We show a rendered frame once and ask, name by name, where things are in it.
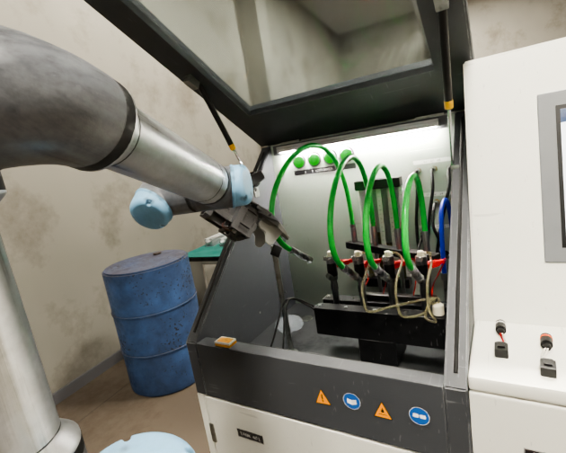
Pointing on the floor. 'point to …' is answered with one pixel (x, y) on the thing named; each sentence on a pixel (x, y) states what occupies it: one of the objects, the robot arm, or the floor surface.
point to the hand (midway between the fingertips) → (282, 234)
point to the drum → (154, 319)
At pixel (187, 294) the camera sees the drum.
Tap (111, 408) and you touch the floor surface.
